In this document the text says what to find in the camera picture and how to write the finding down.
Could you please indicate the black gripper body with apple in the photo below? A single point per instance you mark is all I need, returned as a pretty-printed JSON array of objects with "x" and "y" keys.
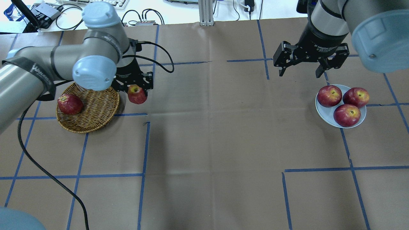
[{"x": 127, "y": 72}]

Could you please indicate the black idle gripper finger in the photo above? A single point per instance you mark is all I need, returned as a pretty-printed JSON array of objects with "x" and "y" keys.
[
  {"x": 324, "y": 66},
  {"x": 283, "y": 66}
]

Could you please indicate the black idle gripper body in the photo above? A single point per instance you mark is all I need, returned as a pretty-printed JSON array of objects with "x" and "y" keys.
[{"x": 317, "y": 43}]

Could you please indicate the red yellow apple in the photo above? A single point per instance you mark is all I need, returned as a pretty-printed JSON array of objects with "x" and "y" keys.
[{"x": 136, "y": 94}]

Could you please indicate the silver robot arm near basket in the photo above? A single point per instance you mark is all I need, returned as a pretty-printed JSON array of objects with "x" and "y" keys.
[{"x": 104, "y": 57}]

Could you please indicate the silver robot arm near plate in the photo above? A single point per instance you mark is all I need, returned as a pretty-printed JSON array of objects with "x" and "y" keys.
[{"x": 378, "y": 29}]

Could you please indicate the woven wicker basket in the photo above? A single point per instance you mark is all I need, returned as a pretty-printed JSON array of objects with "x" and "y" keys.
[{"x": 99, "y": 107}]

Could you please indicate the red apple on plate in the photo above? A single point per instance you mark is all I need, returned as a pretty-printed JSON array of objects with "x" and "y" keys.
[
  {"x": 329, "y": 96},
  {"x": 356, "y": 96},
  {"x": 347, "y": 115}
]

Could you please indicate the light blue plate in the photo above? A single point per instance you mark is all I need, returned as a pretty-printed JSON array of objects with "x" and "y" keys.
[{"x": 327, "y": 113}]

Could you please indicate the red apple in basket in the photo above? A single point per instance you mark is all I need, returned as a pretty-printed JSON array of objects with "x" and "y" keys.
[{"x": 70, "y": 104}]

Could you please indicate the orange black usb hub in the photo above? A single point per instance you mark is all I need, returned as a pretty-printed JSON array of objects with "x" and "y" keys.
[{"x": 148, "y": 22}]

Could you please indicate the aluminium frame post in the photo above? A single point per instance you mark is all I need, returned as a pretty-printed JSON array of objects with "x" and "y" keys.
[{"x": 205, "y": 12}]

